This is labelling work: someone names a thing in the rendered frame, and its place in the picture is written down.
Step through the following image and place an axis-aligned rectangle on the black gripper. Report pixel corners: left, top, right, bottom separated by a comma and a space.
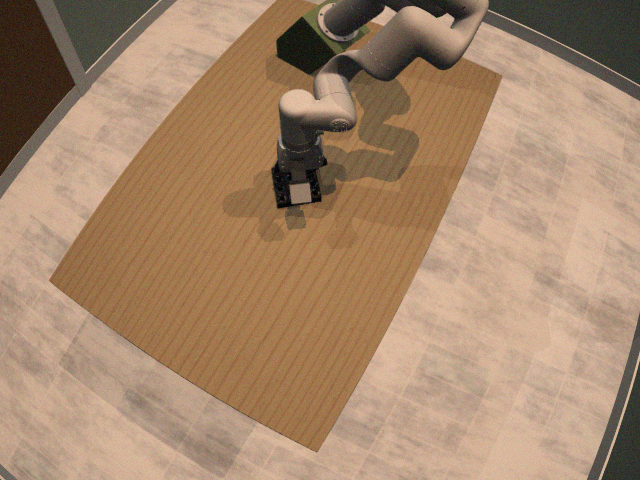
274, 134, 327, 180

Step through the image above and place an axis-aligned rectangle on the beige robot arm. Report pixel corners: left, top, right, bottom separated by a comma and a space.
279, 0, 489, 204

